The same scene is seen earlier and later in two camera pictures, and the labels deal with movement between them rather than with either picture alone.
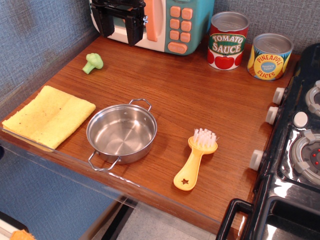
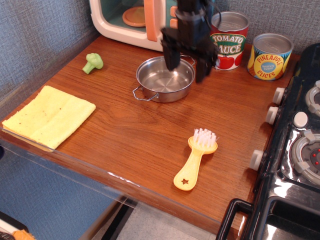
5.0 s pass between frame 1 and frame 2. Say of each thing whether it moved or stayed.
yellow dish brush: stayed
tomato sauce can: stayed
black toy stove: stayed
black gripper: moved
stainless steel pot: moved
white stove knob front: stayed
